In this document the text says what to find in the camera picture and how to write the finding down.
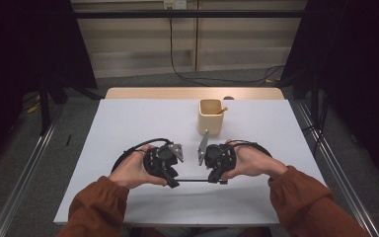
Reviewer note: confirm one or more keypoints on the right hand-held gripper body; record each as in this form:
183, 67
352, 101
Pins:
220, 158

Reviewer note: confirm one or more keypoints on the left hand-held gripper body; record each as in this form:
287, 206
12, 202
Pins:
164, 156

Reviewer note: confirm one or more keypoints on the black pen with cap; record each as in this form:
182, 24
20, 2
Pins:
194, 180

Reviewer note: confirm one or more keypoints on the beige square cup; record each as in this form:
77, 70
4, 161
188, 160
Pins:
210, 125

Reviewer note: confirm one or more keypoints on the dark pen with orange end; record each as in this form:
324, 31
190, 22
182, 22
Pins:
223, 110

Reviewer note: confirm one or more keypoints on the person's right hand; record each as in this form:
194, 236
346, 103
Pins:
253, 163

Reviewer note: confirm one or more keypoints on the person's left hand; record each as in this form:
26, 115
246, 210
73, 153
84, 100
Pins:
131, 171

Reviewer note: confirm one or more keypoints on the white board sheet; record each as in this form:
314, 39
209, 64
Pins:
144, 121

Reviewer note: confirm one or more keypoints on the black metal stand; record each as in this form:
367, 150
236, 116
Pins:
315, 98
44, 108

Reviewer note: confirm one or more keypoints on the black horizontal bar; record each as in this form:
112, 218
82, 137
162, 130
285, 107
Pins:
128, 14

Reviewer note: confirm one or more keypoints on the black curtain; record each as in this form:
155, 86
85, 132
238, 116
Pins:
13, 49
358, 65

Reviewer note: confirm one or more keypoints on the aluminium rail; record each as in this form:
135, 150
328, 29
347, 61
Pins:
26, 177
352, 197

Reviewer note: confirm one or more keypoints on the white wall socket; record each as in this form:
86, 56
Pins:
175, 4

